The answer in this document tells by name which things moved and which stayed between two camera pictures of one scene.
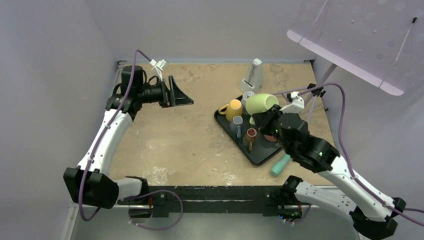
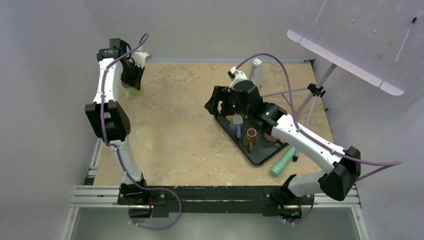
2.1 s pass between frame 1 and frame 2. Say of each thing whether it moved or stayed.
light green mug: moved
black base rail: stayed
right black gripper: moved
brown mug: stayed
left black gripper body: moved
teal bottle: stayed
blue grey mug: stayed
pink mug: stayed
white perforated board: stayed
